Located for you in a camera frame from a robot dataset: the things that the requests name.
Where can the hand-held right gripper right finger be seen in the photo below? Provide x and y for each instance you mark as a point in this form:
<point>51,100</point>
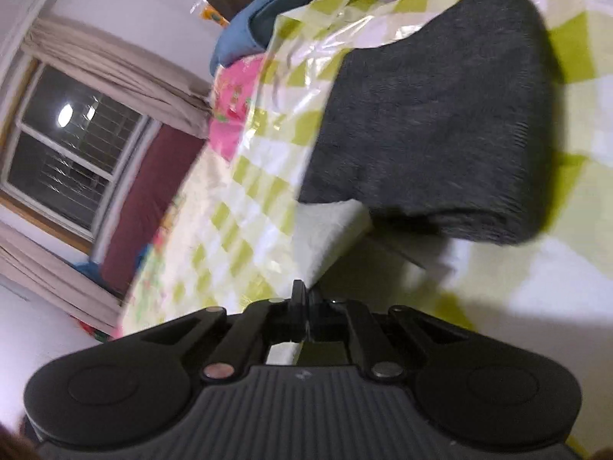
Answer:
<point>316,318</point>

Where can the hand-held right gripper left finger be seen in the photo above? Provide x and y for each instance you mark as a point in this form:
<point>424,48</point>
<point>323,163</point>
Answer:
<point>298,311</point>

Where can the grey-green pants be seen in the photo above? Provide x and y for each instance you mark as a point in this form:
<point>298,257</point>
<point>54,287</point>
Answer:
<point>330,235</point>

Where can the dark grey folded pants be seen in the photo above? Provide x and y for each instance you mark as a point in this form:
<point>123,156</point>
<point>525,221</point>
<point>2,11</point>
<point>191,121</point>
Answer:
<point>431,115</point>

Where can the green checked plastic sheet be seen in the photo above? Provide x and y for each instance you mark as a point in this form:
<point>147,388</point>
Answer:
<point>268,211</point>

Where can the cartoon printed bed sheet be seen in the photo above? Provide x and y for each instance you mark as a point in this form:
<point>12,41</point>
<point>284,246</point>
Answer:
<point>158,268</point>

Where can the maroon sofa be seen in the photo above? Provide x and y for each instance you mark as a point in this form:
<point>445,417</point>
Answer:
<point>153,201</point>

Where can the red hanging ornament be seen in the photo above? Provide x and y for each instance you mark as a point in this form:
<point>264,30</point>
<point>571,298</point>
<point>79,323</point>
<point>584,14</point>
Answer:
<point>96,330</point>

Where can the blue bag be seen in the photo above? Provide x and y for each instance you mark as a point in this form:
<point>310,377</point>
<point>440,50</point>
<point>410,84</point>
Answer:
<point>88,270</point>

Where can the pink printed blanket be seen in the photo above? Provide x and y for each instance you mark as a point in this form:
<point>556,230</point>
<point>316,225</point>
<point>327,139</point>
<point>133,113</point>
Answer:
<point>234,105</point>

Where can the beige curtain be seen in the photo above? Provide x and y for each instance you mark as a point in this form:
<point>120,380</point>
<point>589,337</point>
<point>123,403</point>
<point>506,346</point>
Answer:
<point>119,72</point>
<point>57,278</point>

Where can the blue folded blanket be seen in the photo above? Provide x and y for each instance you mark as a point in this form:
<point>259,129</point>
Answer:
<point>239,43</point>

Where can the yellow cartoon toy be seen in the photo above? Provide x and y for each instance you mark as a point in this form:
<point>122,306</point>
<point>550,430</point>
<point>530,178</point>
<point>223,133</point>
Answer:
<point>216,15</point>

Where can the window with white frame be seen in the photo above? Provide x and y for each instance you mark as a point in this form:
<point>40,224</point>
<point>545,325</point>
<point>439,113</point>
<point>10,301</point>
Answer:
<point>72,153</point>

